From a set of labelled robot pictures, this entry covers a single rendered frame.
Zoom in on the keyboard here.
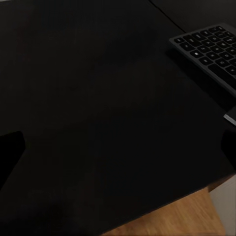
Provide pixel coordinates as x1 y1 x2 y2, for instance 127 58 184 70
169 23 236 97

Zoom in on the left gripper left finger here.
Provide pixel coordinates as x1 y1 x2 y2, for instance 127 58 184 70
0 131 26 190

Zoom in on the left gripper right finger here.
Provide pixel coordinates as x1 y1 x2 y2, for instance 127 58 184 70
220 130 236 170

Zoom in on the notebook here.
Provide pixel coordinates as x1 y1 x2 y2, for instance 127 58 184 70
224 106 236 126

